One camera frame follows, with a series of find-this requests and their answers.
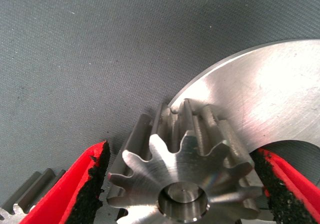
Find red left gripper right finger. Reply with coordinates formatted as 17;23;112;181
251;147;320;224

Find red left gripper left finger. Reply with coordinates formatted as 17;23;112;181
19;140;111;224

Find smaller steel gear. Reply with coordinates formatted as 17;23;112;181
0;168;67;221

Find larger steel gear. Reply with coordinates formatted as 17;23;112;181
106;98;265;224

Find round metal plate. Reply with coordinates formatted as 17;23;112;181
167;39;320;220

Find dark grey table cloth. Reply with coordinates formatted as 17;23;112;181
0;0;320;224

